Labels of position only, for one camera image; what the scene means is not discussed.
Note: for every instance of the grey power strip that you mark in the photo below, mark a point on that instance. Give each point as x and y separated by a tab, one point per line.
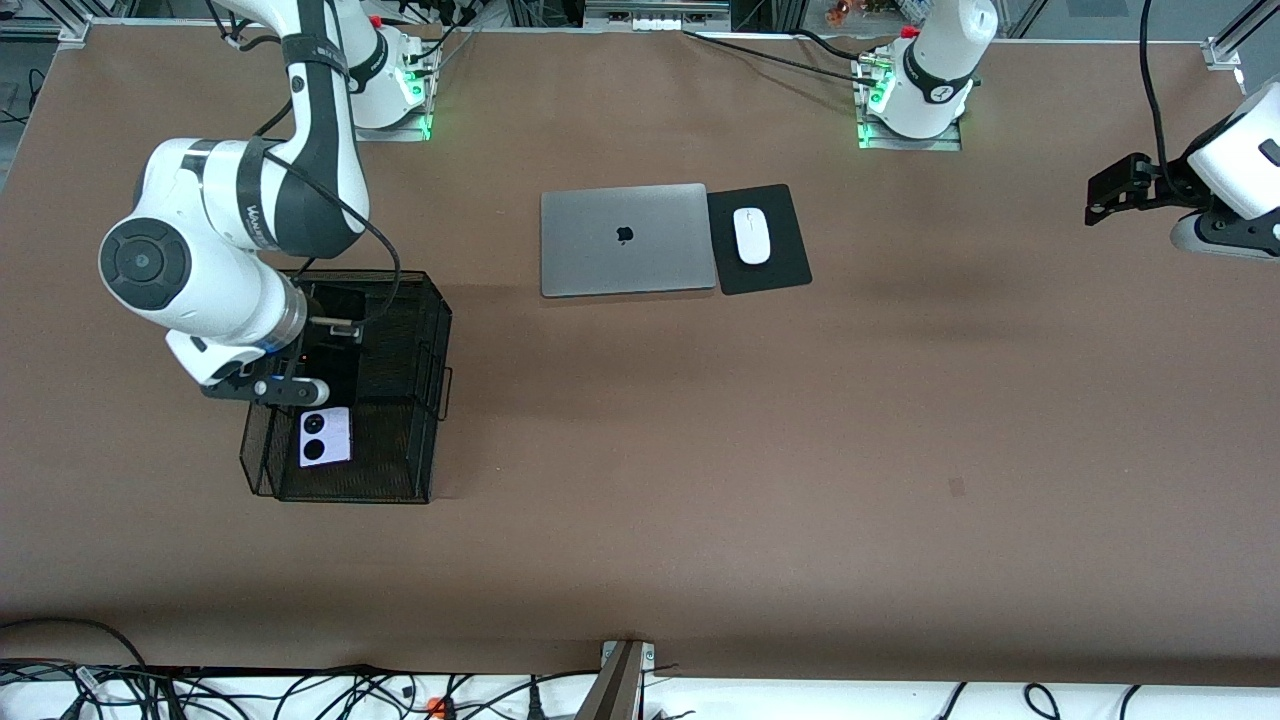
655	20

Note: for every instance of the silver closed laptop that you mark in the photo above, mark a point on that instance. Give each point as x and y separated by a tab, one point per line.
600	260

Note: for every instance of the aluminium frame profile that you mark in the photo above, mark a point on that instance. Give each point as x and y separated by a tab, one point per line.
60	28
1222	50

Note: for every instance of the black mouse pad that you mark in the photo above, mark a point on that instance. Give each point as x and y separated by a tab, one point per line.
785	270

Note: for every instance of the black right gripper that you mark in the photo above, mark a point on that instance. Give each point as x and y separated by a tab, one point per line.
322	345

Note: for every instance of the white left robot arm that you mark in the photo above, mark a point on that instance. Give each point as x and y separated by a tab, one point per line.
930	70

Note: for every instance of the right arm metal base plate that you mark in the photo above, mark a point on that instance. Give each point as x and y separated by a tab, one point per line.
400	133

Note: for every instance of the long black smartphone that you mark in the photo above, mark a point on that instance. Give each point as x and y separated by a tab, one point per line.
345	300

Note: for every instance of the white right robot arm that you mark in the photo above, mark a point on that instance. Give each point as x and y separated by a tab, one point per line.
200	280

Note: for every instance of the white computer mouse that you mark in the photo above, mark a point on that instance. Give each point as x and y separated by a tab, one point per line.
752	240

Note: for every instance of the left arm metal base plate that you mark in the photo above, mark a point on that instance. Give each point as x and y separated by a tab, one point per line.
870	143

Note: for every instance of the grey metal camera bracket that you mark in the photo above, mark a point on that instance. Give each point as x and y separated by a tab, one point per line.
615	690

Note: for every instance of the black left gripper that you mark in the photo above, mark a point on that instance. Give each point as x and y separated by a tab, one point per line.
1172	178

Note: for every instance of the lilac flip phone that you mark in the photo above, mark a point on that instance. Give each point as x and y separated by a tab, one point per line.
340	450

